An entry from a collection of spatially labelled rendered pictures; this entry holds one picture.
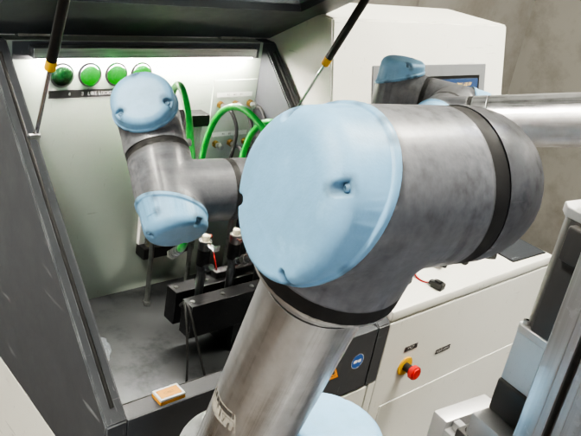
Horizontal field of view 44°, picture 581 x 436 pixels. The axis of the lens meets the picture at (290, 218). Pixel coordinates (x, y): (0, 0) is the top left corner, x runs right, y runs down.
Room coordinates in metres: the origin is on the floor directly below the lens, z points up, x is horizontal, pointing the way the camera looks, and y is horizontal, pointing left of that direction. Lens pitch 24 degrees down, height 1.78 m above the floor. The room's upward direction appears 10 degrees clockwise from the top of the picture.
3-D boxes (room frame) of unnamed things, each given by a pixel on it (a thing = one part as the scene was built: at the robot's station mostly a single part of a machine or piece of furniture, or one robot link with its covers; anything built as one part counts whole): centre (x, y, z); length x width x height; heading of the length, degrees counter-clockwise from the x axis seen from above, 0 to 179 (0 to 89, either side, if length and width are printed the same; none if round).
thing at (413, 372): (1.45, -0.35, 0.80); 0.05 x 0.04 x 0.05; 135
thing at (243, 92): (1.69, 0.18, 1.20); 0.13 x 0.03 x 0.31; 135
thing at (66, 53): (1.52, 0.35, 1.43); 0.54 x 0.03 x 0.02; 135
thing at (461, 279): (1.72, -0.44, 0.96); 0.70 x 0.22 x 0.03; 135
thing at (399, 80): (1.20, -0.14, 1.51); 0.09 x 0.08 x 0.11; 71
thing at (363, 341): (1.17, 0.00, 0.87); 0.62 x 0.04 x 0.16; 135
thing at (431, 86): (1.15, -0.23, 1.51); 0.11 x 0.11 x 0.08; 71
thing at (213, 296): (1.42, 0.08, 0.91); 0.34 x 0.10 x 0.15; 135
